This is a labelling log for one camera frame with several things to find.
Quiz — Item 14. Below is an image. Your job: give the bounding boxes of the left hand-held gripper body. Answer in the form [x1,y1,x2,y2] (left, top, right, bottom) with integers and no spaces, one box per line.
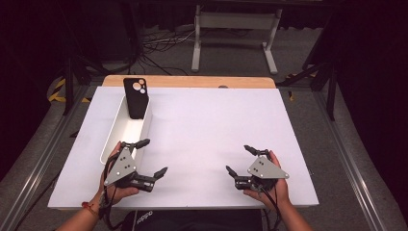
[103,141,157,193]

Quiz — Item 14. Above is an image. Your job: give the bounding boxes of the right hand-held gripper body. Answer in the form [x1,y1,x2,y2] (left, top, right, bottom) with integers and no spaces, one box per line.
[234,155,291,193]

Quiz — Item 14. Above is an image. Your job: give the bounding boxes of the white plastic storage bin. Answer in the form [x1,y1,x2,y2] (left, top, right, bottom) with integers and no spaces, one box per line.
[99,94,154,167]

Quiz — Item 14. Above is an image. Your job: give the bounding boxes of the black phone case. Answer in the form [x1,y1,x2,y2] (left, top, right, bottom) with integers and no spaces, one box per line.
[122,77,150,120]

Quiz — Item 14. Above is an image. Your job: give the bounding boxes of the person's left hand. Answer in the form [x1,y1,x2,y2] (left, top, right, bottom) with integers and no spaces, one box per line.
[96,141,140,207]

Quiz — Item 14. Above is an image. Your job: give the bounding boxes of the person's right hand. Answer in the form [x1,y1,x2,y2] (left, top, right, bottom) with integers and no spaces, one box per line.
[242,150,292,208]

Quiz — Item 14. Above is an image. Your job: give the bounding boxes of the white table cover sheet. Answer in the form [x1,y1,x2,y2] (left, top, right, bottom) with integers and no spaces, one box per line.
[47,86,319,210]

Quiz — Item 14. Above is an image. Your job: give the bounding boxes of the person's black clothing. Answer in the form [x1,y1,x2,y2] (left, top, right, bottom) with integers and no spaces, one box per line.
[122,209,265,231]

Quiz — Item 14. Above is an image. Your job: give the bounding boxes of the black tripod stand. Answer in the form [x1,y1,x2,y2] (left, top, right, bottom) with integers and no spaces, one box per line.
[62,52,111,116]

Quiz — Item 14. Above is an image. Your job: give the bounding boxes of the yellow black floor tape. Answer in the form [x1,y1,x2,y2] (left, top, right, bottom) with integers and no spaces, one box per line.
[47,78,91,104]

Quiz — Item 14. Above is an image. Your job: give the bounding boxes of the black metal stand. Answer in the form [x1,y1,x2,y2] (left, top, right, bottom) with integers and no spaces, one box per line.
[276,59,339,122]

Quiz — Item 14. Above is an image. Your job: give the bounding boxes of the white-legged desk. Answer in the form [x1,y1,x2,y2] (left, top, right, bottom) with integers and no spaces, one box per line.
[191,4,284,76]

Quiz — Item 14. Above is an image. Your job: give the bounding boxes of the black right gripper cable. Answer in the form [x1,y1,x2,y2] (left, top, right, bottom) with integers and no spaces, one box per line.
[259,187,282,231]

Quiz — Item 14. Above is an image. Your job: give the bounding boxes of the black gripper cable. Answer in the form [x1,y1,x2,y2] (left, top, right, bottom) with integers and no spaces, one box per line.
[98,153,120,231]
[259,187,282,231]

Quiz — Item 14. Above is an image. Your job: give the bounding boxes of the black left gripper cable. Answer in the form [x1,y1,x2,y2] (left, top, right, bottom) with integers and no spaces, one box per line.
[98,153,120,231]

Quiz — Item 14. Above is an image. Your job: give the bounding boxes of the red bracelet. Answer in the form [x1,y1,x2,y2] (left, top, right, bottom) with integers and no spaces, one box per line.
[81,200,99,217]

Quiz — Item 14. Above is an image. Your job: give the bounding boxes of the aluminium floor rail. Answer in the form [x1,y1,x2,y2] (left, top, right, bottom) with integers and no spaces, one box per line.
[0,86,94,231]
[312,90,393,231]

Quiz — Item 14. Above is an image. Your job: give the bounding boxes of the bundle of floor cables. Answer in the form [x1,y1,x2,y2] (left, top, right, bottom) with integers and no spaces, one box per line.
[139,27,197,77]

